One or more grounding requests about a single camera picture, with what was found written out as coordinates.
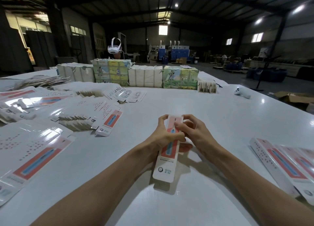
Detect white headset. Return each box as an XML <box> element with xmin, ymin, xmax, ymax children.
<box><xmin>108</xmin><ymin>37</ymin><xmax>122</xmax><ymax>55</ymax></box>

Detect small beige card stack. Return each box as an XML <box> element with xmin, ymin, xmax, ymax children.
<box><xmin>198</xmin><ymin>80</ymin><xmax>218</xmax><ymax>94</ymax></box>

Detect blue machine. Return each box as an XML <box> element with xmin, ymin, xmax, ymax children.
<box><xmin>158</xmin><ymin>40</ymin><xmax>190</xmax><ymax>62</ymax></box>

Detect pile of carton blanks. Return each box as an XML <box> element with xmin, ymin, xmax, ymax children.
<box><xmin>0</xmin><ymin>81</ymin><xmax>148</xmax><ymax>207</ymax></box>

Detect blue bins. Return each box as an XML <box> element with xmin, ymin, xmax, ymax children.
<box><xmin>246</xmin><ymin>68</ymin><xmax>288</xmax><ymax>83</ymax></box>

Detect open cardboard box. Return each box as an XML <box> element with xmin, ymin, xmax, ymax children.
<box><xmin>275</xmin><ymin>91</ymin><xmax>314</xmax><ymax>111</ymax></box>

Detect green printed carton bundle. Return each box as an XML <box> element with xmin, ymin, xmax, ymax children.
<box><xmin>162</xmin><ymin>65</ymin><xmax>199</xmax><ymax>90</ymax></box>

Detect person's left hand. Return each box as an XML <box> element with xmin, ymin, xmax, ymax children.
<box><xmin>145</xmin><ymin>115</ymin><xmax>194</xmax><ymax>161</ymax></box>

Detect pile of grey flat sheets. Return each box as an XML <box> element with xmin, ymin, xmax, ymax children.
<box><xmin>0</xmin><ymin>74</ymin><xmax>72</xmax><ymax>92</ymax></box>

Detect row of white cartons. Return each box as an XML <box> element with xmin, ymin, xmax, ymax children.
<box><xmin>128</xmin><ymin>65</ymin><xmax>164</xmax><ymax>88</ymax></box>
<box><xmin>57</xmin><ymin>62</ymin><xmax>95</xmax><ymax>83</ymax></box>

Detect toothbrush carton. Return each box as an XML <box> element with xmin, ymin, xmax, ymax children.
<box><xmin>152</xmin><ymin>116</ymin><xmax>184</xmax><ymax>183</ymax></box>

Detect person's left forearm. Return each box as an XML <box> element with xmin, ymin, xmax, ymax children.
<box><xmin>32</xmin><ymin>145</ymin><xmax>158</xmax><ymax>226</ymax></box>

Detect dark grey cabinet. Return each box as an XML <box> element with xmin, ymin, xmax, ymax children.
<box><xmin>26</xmin><ymin>31</ymin><xmax>57</xmax><ymax>68</ymax></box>

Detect small white object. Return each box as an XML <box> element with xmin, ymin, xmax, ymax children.
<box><xmin>234</xmin><ymin>86</ymin><xmax>251</xmax><ymax>99</ymax></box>

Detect person's right hand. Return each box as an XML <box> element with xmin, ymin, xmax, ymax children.
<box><xmin>175</xmin><ymin>114</ymin><xmax>221</xmax><ymax>160</ymax></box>

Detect grey crate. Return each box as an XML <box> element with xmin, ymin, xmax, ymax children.
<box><xmin>55</xmin><ymin>56</ymin><xmax>78</xmax><ymax>65</ymax></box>

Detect double wall window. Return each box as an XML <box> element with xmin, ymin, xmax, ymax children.
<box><xmin>251</xmin><ymin>32</ymin><xmax>264</xmax><ymax>43</ymax></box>

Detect green yellow carton bundle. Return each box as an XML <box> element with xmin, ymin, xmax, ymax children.
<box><xmin>91</xmin><ymin>58</ymin><xmax>132</xmax><ymax>86</ymax></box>

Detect person's right forearm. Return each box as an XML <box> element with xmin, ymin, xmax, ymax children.
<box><xmin>208</xmin><ymin>145</ymin><xmax>314</xmax><ymax>226</ymax></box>

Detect black floor stand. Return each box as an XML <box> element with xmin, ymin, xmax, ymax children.
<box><xmin>251</xmin><ymin>27</ymin><xmax>285</xmax><ymax>92</ymax></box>

